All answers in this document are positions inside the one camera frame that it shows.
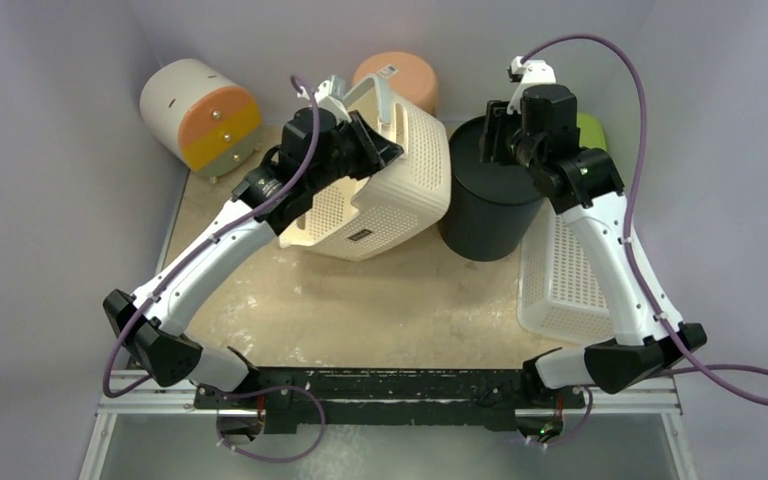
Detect cream plastic storage basket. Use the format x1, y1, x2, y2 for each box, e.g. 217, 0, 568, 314
278, 74, 451, 261

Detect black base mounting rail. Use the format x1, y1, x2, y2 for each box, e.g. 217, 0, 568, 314
194, 367, 586, 435

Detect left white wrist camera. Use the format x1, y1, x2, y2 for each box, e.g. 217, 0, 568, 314
314, 75, 349, 121

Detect tall black cylindrical bin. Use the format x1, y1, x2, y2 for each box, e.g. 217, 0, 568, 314
438, 115, 544, 262

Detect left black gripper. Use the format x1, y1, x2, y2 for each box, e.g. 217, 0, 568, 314
308, 111, 402, 195

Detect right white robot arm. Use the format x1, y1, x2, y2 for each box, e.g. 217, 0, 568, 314
479, 84, 707, 407

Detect aluminium table frame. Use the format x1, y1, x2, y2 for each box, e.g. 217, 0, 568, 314
79, 172, 700, 480

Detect large orange plastic bucket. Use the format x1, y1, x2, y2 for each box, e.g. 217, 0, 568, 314
351, 51, 439, 117

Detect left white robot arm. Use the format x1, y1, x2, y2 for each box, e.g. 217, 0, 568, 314
102, 107, 405, 409

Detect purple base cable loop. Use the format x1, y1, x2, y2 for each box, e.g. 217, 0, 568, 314
214, 385, 328, 464

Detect green white perforated basket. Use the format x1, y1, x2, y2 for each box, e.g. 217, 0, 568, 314
517, 204, 613, 346

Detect white orange cylindrical container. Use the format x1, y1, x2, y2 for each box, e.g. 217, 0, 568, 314
139, 58, 263, 182

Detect green plastic tub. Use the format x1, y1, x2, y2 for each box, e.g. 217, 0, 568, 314
576, 112, 608, 151

